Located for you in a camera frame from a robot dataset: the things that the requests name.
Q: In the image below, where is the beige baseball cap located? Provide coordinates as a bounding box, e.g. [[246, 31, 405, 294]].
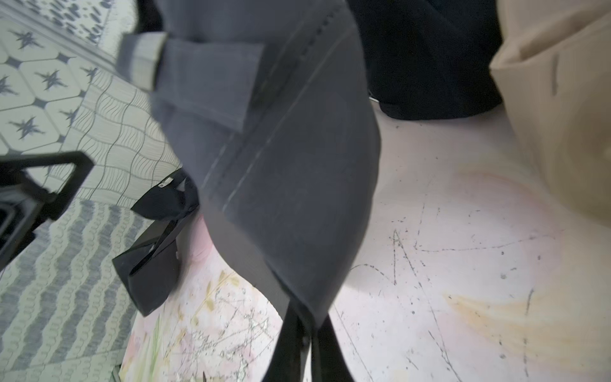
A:
[[490, 1, 610, 224]]

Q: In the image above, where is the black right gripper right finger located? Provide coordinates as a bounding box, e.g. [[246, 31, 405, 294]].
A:
[[311, 316, 354, 382]]

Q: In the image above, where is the navy baseball cap metal buckle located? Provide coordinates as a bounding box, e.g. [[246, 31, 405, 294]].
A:
[[112, 169, 199, 317]]

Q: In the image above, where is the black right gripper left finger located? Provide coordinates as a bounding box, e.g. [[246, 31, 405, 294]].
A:
[[262, 305, 310, 382]]

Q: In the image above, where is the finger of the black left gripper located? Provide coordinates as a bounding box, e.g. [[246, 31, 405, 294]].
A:
[[1, 151, 94, 269]]

